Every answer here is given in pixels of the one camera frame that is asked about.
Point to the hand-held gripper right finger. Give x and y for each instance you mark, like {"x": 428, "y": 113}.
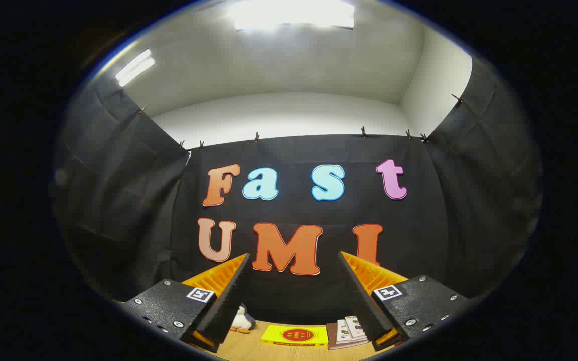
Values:
{"x": 362, "y": 301}

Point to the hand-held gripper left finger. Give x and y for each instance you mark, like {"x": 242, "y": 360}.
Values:
{"x": 226, "y": 301}

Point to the penguin plush toy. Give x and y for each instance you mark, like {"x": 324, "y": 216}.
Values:
{"x": 243, "y": 321}

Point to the white floral book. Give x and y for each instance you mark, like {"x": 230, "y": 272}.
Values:
{"x": 343, "y": 331}
{"x": 355, "y": 327}

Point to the brown cover book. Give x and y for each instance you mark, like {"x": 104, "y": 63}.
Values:
{"x": 331, "y": 336}

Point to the yellow book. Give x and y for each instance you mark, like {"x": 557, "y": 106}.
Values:
{"x": 294, "y": 335}

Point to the black backdrop cloth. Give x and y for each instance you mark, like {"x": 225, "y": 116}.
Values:
{"x": 118, "y": 200}

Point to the row of black clips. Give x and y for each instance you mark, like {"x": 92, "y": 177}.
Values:
{"x": 364, "y": 132}

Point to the small ceiling light panel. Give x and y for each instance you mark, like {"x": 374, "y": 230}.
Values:
{"x": 134, "y": 67}

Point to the large ceiling light panel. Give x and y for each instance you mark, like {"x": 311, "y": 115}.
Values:
{"x": 291, "y": 14}

